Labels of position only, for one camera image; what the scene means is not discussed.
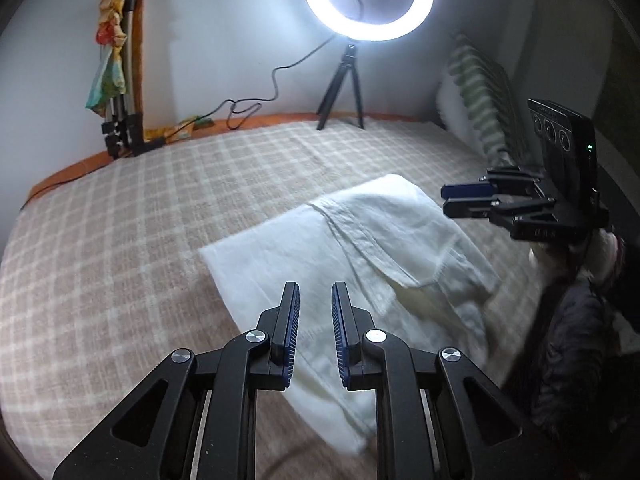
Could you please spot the folded tripod stand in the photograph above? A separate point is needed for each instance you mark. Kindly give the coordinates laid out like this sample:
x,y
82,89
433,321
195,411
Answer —
x,y
120,130

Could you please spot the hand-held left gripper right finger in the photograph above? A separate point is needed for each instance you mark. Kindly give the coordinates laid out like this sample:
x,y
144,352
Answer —
x,y
340,335

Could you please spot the orange wooden board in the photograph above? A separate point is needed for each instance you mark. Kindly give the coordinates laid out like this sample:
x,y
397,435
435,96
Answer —
x,y
140,85

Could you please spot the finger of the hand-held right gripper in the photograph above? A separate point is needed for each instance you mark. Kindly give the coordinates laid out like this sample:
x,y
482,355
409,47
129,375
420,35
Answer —
x,y
470,207
465,191

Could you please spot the white long-sleeved shirt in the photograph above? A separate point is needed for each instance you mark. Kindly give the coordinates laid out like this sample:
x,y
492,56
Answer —
x,y
380,240

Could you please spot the green striped pillow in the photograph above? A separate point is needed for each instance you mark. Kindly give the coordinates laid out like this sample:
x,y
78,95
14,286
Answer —
x,y
475,90

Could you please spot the colourful scarf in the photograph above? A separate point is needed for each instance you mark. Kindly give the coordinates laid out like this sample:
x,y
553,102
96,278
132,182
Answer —
x,y
107,80

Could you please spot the beige checked blanket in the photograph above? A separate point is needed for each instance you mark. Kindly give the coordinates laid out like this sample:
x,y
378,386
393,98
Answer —
x,y
125,235

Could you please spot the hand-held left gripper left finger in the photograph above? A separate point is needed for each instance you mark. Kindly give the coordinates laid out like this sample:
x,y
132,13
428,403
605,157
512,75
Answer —
x,y
292,330

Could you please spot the person's right hand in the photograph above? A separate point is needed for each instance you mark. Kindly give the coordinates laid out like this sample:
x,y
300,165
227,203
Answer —
x,y
607,255

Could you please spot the yellow green packet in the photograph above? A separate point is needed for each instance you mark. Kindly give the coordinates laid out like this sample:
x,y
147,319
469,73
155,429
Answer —
x,y
190,127

